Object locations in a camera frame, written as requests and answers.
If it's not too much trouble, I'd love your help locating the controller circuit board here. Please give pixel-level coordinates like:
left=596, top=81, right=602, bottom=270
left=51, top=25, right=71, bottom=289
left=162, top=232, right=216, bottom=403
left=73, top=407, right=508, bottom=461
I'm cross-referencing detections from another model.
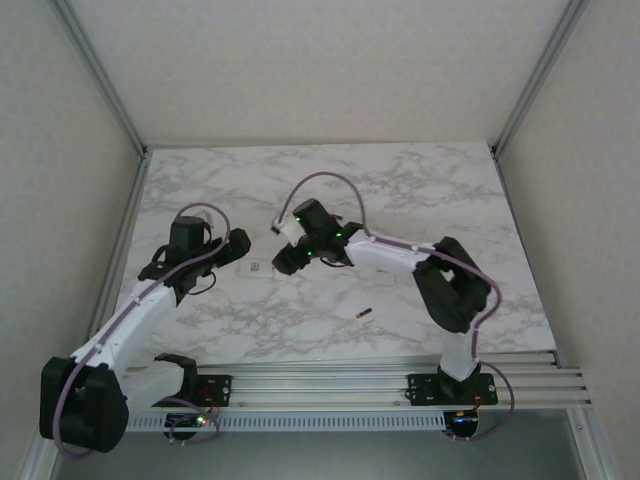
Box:
left=446, top=408, right=482, bottom=427
left=164, top=412, right=210, bottom=431

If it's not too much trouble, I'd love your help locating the left gripper thin black cable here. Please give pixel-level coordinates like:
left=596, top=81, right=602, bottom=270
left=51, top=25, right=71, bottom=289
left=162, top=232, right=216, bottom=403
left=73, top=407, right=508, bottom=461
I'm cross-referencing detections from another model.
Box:
left=189, top=269, right=220, bottom=297

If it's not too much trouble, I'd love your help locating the aluminium side rail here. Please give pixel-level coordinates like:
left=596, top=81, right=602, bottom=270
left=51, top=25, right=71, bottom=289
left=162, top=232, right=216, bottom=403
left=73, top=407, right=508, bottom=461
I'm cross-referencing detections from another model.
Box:
left=87, top=149, right=153, bottom=346

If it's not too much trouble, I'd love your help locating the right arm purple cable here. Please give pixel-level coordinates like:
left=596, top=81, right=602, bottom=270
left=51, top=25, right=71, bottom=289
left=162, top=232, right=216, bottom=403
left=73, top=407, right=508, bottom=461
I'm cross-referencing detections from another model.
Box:
left=274, top=171, right=516, bottom=444

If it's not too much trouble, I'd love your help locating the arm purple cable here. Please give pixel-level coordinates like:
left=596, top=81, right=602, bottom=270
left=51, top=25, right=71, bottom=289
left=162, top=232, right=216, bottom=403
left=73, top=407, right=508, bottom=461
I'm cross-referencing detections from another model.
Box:
left=274, top=171, right=516, bottom=444
left=52, top=202, right=231, bottom=457

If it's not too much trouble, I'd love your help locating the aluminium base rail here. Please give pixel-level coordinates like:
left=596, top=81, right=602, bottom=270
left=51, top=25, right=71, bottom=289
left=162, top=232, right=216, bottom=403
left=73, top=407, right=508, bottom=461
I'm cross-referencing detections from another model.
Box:
left=119, top=349, right=594, bottom=415

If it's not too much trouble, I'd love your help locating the slotted grey cable duct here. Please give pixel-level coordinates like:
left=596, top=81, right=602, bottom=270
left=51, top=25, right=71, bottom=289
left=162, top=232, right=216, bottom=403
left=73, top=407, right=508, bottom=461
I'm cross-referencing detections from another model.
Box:
left=127, top=412, right=446, bottom=432

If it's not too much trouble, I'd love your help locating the aluminium frame post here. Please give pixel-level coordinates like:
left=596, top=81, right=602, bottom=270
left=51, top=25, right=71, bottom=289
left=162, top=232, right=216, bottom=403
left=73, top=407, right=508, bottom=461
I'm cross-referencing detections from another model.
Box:
left=49, top=0, right=151, bottom=159
left=488, top=0, right=594, bottom=160

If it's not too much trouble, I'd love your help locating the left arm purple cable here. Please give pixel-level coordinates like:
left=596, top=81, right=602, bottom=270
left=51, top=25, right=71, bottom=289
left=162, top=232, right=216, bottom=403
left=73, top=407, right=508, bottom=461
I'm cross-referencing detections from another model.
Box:
left=52, top=202, right=231, bottom=457

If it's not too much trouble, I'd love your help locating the aluminium lower frame bar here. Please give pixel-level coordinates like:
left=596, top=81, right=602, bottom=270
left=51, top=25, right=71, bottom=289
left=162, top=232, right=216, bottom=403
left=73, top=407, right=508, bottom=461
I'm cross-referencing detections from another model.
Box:
left=567, top=407, right=621, bottom=480
left=19, top=439, right=56, bottom=480

